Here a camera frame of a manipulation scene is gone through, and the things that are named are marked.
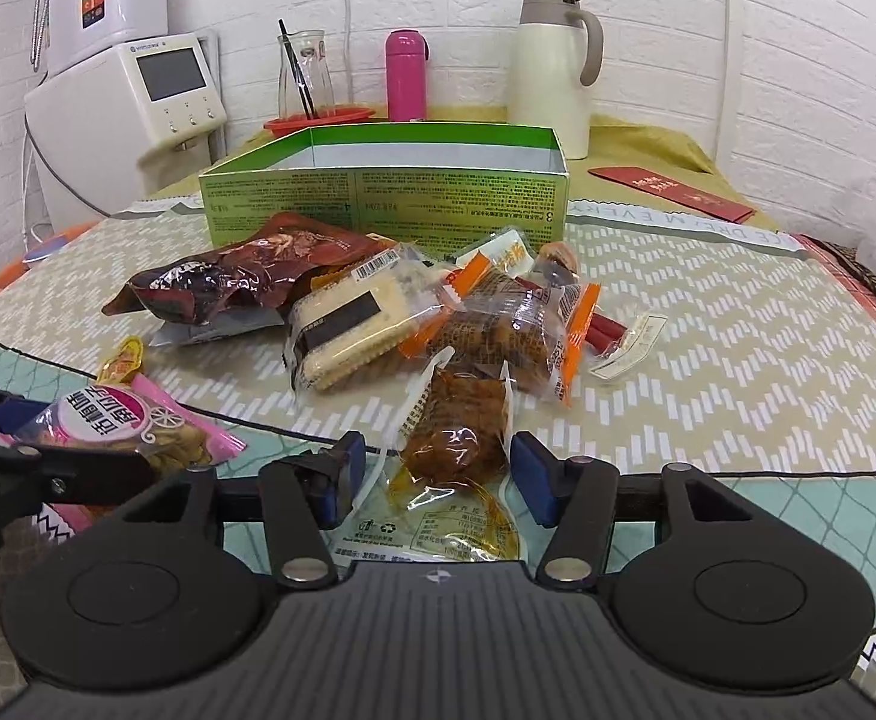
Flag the pale blue snack packet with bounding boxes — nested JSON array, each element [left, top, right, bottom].
[[149, 307, 290, 348]]

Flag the pink bottle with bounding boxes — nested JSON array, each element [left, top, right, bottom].
[[385, 28, 431, 123]]

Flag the zigzag patterned mat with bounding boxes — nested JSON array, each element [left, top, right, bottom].
[[0, 191, 876, 691]]

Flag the red envelope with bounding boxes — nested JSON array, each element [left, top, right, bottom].
[[589, 165, 755, 224]]

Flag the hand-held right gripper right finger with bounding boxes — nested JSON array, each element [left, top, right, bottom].
[[511, 433, 761, 588]]

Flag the clear brown meat snack packet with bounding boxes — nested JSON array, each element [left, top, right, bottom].
[[399, 360, 520, 482]]

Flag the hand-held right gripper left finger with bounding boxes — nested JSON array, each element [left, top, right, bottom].
[[138, 433, 368, 590]]

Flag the black straw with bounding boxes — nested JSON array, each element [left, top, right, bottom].
[[278, 19, 319, 121]]

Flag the green cardboard box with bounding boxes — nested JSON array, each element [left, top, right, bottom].
[[198, 122, 572, 248]]

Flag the orange printed snack packet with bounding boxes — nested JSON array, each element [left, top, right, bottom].
[[449, 231, 533, 293]]

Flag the small yellow snack packet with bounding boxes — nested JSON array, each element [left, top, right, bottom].
[[97, 336, 145, 385]]

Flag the white water dispenser with screen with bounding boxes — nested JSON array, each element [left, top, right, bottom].
[[24, 34, 229, 235]]

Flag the white wall pipe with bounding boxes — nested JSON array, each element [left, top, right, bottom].
[[710, 0, 733, 160]]

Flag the orange plastic basin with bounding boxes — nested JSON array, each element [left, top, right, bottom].
[[0, 221, 98, 295]]

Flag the white wall cable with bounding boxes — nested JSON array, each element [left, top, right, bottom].
[[335, 0, 358, 112]]

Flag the small white packet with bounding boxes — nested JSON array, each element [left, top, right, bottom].
[[588, 313, 668, 380]]

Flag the red plastic basket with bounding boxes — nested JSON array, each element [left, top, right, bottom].
[[263, 106, 376, 140]]

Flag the glass carafe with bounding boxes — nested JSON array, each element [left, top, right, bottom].
[[277, 30, 336, 121]]

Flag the small brown snack packet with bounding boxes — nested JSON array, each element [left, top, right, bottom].
[[534, 240, 578, 287]]

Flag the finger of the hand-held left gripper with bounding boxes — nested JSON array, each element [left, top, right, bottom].
[[0, 373, 43, 437], [0, 431, 160, 550]]

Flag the white thermos jug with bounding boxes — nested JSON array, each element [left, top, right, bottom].
[[509, 0, 605, 161]]

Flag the pink snack packet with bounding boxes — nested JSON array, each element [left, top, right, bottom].
[[0, 379, 248, 535]]

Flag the dark red snack packet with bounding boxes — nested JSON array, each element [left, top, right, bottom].
[[102, 211, 398, 323]]

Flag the plaid and leopard cloth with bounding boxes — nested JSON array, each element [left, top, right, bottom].
[[802, 235, 876, 362]]

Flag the orange-edged clear cake packet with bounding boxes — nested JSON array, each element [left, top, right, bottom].
[[399, 268, 604, 407]]

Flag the clear cracker packet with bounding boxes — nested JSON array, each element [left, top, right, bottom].
[[282, 244, 458, 393]]

